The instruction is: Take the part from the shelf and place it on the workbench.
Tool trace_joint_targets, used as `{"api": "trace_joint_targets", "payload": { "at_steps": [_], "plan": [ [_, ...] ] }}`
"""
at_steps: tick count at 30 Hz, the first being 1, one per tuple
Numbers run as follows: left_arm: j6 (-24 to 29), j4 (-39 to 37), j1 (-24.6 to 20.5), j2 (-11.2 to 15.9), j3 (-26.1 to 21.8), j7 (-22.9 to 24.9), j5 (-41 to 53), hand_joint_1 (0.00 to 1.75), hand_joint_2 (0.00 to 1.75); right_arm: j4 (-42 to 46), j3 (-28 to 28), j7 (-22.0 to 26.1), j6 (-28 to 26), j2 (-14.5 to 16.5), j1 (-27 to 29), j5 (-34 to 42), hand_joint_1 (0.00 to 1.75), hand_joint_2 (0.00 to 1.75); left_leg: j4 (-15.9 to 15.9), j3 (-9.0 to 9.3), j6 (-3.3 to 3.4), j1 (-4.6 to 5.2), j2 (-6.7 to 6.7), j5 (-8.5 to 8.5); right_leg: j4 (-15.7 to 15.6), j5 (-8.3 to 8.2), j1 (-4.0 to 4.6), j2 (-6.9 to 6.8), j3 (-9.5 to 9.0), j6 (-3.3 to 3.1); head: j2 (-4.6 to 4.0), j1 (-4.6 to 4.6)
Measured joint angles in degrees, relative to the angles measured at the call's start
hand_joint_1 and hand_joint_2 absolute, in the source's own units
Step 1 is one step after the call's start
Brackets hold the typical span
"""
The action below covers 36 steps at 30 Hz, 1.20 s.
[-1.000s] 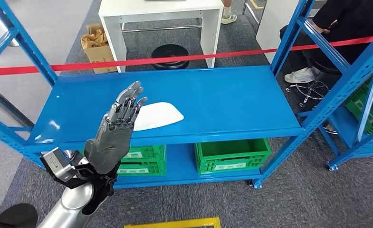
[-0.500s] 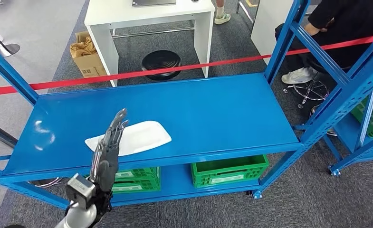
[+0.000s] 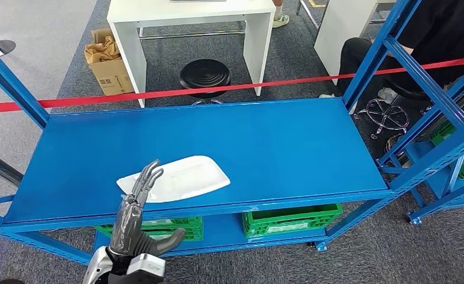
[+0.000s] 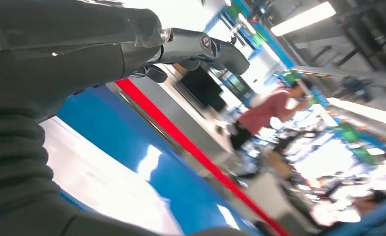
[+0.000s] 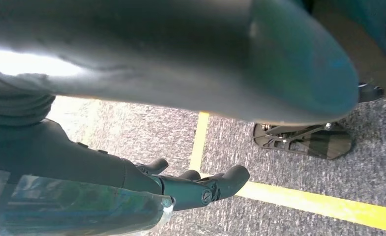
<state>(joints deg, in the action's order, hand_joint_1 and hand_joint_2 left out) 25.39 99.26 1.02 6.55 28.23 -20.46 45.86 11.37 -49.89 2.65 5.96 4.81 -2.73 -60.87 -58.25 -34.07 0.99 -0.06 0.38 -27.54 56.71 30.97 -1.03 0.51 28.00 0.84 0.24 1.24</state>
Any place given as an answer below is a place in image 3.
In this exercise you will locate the open cardboard box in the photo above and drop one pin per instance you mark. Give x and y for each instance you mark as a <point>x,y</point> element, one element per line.
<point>110,74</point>

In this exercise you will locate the black office chair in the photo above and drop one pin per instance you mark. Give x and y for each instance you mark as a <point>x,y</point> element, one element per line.
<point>388,115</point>

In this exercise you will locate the black round stool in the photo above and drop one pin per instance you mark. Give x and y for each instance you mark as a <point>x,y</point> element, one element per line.
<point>205,74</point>

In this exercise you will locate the white plastic shell part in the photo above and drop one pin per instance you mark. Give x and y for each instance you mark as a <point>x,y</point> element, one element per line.
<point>184,176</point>

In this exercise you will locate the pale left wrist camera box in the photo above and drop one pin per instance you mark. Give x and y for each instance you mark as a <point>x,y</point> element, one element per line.
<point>147,266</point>

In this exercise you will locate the blue metal shelf rack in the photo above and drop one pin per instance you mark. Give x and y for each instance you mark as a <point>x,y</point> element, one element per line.
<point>216,156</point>
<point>437,188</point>

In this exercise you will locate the red barrier belt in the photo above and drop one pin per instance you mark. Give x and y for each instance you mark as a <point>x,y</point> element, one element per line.
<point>177,93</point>

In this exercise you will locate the person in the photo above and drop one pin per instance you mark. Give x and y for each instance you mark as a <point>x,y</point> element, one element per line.
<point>443,31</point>
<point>280,19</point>

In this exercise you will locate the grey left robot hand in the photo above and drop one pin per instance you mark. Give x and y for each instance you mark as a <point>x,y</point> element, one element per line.
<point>126,227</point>

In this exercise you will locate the white desk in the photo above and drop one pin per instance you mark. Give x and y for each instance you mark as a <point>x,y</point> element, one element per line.
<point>188,9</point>
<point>341,31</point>

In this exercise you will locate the open green plastic crate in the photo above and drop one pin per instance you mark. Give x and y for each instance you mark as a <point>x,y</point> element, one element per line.
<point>290,217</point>

